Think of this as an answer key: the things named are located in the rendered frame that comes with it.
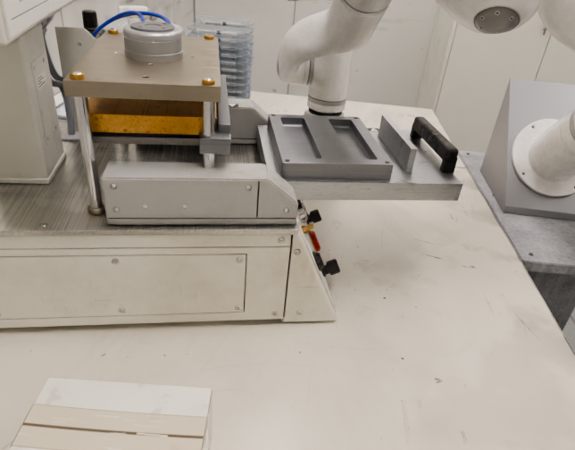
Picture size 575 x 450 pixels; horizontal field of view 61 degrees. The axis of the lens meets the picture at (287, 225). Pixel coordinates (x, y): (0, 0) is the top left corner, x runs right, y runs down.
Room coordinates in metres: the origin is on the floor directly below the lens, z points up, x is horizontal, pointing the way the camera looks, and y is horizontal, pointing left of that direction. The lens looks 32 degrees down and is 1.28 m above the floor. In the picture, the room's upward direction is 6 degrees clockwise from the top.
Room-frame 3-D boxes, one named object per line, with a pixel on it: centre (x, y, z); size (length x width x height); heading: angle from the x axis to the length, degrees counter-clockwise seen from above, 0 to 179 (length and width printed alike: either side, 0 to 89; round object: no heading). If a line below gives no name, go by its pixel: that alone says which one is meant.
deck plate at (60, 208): (0.69, 0.24, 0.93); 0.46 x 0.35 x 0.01; 101
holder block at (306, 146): (0.74, -0.05, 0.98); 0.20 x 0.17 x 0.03; 11
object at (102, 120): (0.70, 0.21, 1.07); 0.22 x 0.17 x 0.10; 11
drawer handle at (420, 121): (0.77, -0.23, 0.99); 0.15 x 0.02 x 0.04; 11
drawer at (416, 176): (0.75, -0.09, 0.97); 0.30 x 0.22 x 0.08; 101
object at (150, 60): (0.71, 0.24, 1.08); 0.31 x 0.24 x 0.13; 11
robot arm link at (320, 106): (1.05, -0.06, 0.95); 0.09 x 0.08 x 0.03; 125
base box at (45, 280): (0.71, 0.20, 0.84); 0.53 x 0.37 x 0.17; 101
